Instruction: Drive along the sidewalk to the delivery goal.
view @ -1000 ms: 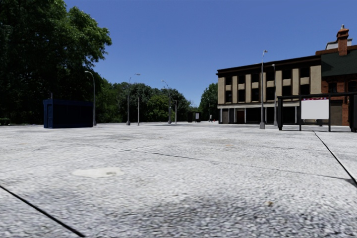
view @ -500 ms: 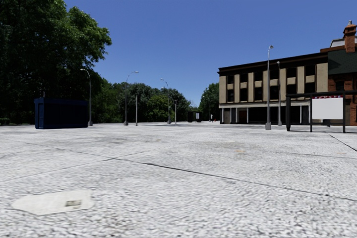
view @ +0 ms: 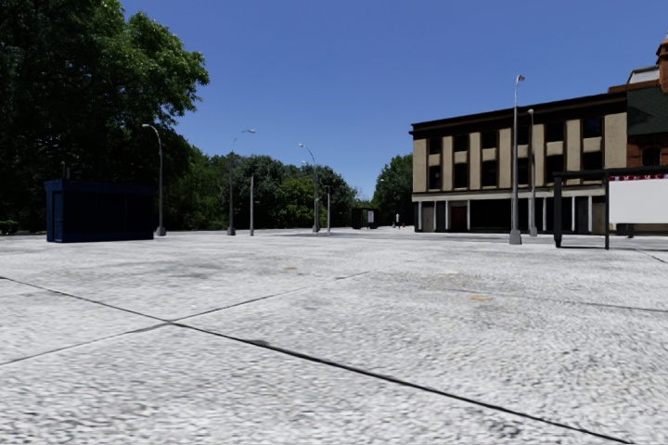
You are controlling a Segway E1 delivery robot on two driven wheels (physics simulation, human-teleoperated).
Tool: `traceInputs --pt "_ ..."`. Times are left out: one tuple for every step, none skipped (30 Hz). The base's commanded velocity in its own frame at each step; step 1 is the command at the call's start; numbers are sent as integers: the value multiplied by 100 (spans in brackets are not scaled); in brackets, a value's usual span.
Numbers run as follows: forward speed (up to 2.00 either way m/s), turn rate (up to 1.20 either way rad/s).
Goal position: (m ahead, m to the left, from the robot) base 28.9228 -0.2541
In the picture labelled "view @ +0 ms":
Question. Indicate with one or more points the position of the grey pole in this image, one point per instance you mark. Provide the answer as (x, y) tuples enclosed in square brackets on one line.
[(328, 208), (251, 206)]

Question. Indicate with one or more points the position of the black bus shelter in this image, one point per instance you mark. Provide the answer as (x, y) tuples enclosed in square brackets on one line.
[(364, 217), (640, 200)]

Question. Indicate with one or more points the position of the grey street lamp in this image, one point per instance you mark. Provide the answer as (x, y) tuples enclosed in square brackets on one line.
[(515, 167), (231, 189), (532, 172), (160, 183), (315, 194)]

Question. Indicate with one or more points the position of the tree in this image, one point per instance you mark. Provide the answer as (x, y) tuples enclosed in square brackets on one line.
[(394, 189)]

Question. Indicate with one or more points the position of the blue booth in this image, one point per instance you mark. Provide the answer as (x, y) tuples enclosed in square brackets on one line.
[(100, 211)]

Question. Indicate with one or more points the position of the pale concrete building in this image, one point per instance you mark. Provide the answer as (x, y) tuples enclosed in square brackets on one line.
[(573, 144)]

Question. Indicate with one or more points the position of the trees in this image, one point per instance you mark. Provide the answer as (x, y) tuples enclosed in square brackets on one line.
[(61, 100)]

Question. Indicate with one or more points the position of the red brick building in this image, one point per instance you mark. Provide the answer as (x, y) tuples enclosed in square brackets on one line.
[(654, 111)]

